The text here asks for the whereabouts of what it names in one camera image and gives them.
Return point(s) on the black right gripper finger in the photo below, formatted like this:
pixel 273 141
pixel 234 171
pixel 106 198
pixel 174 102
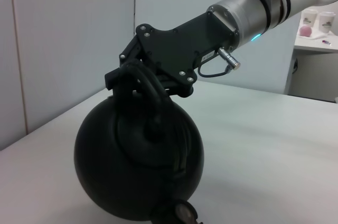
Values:
pixel 113 77
pixel 179 89

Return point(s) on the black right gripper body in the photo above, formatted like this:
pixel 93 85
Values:
pixel 185 47

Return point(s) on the black round teapot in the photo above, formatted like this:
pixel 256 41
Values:
pixel 137 160

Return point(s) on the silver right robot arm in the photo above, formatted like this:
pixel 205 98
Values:
pixel 253 10

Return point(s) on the pink ball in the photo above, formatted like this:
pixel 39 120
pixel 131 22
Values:
pixel 305 31

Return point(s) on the white printed paper cup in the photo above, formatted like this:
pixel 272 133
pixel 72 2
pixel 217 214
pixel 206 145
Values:
pixel 327 22
pixel 309 18

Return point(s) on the white cabinet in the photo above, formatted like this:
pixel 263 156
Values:
pixel 314 73

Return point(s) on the small purple pen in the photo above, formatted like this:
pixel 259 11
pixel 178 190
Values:
pixel 327 42

